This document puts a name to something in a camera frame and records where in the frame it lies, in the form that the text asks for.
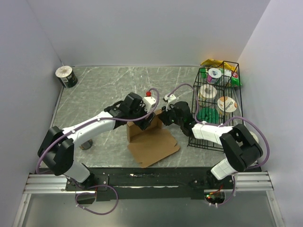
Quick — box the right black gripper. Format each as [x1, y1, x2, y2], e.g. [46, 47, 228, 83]
[159, 104, 183, 127]

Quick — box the brown cardboard box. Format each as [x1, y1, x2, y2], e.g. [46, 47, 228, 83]
[126, 110, 180, 168]

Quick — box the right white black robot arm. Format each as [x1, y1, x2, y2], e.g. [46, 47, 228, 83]
[159, 101, 263, 189]

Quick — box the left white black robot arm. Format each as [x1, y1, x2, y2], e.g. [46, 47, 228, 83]
[37, 92, 159, 190]

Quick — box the Chobani yogurt cup in basket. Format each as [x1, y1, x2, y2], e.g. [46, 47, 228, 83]
[217, 96, 238, 115]

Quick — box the blue white yogurt cup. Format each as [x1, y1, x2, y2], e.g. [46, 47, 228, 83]
[206, 68, 222, 84]

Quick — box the yellow snack bag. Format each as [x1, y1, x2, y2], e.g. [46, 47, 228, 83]
[200, 59, 237, 71]

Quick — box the tin can brown label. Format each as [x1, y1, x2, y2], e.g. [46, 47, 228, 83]
[80, 139, 93, 150]

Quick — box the green snack bag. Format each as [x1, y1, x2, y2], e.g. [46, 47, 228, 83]
[222, 69, 242, 87]

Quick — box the red white package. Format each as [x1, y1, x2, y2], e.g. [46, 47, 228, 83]
[232, 72, 239, 78]

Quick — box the white yogurt cup on table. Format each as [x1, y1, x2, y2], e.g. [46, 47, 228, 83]
[250, 131, 259, 143]

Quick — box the green black chips can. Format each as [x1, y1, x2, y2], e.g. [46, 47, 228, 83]
[55, 66, 78, 88]

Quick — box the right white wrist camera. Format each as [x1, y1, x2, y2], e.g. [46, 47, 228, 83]
[163, 94, 178, 111]

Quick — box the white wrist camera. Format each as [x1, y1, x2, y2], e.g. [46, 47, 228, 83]
[163, 94, 178, 111]
[143, 91, 156, 113]

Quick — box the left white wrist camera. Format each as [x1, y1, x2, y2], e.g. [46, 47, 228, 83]
[143, 91, 156, 113]

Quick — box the black wire basket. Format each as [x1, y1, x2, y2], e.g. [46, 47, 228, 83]
[188, 61, 244, 152]

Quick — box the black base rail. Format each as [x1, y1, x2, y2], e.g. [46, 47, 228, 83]
[65, 166, 261, 202]

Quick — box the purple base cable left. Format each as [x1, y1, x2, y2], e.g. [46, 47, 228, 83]
[75, 184, 119, 216]

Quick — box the aluminium frame rail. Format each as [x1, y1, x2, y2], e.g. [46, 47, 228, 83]
[23, 172, 274, 194]

